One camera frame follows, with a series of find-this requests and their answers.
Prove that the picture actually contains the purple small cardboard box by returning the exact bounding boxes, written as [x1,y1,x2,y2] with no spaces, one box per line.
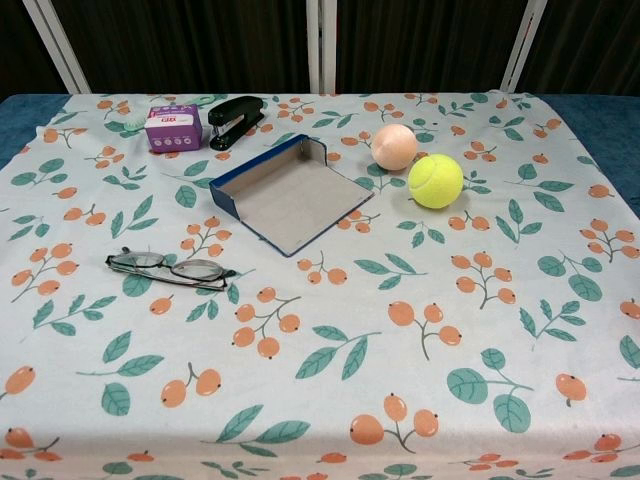
[144,104,203,154]

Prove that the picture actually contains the blue glasses case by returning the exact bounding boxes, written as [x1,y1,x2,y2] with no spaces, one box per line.
[208,133,377,259]

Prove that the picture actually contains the black stapler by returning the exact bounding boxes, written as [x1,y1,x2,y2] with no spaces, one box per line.
[207,96,266,152]

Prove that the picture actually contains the peach coloured ball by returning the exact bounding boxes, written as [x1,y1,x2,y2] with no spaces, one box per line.
[370,123,419,172]

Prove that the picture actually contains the mint green brush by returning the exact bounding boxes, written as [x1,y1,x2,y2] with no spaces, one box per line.
[113,112,147,133]

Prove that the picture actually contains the floral white tablecloth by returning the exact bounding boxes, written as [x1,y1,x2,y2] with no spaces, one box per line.
[0,89,640,480]

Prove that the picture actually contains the black framed eyeglasses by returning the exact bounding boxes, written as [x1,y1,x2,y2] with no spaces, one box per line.
[104,245,237,293]

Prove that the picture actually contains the yellow tennis ball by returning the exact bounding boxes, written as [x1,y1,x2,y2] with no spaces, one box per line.
[407,152,465,210]

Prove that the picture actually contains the dark pleated curtain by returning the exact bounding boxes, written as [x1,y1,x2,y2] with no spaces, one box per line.
[0,0,640,97]

